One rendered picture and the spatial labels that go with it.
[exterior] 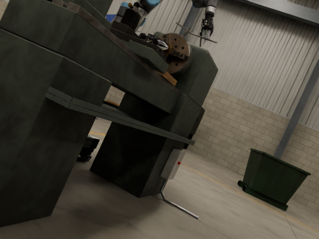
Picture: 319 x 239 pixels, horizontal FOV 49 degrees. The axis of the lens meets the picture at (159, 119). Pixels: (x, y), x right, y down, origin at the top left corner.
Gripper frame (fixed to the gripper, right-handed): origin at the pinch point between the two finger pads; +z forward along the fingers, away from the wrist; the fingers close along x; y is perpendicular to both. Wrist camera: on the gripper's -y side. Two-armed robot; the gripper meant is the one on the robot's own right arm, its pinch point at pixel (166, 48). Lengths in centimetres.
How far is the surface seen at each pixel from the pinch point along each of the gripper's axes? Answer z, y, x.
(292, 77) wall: 36, -1027, 269
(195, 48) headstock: 9.1, -31.0, 13.8
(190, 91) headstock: 18.7, -34.1, -17.6
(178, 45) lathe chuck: 1.6, -14.9, 7.7
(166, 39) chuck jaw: -6.6, -8.9, 7.8
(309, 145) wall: 177, -1026, 77
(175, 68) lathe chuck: 7.2, -14.9, -8.9
